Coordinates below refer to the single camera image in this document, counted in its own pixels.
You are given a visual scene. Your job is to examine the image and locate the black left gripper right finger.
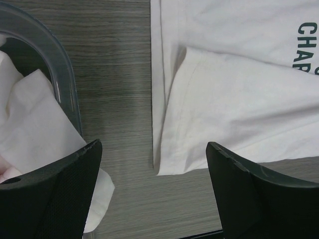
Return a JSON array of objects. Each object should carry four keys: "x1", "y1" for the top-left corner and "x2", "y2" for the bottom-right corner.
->
[{"x1": 206, "y1": 142, "x2": 319, "y2": 239}]

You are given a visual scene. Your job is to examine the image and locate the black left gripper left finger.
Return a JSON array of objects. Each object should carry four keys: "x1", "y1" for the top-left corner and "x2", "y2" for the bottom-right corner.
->
[{"x1": 0, "y1": 139, "x2": 102, "y2": 239}]

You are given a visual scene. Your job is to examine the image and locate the white and green raglan shirt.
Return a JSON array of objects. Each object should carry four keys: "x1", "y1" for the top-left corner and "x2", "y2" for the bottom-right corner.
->
[{"x1": 151, "y1": 0, "x2": 319, "y2": 176}]

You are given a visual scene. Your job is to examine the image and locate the white t shirt in bin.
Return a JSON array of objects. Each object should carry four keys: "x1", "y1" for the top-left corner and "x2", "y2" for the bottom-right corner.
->
[{"x1": 0, "y1": 52, "x2": 115, "y2": 234}]

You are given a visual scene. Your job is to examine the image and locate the clear plastic bin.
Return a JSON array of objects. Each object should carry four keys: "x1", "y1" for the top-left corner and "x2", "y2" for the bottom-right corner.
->
[{"x1": 0, "y1": 3, "x2": 81, "y2": 129}]

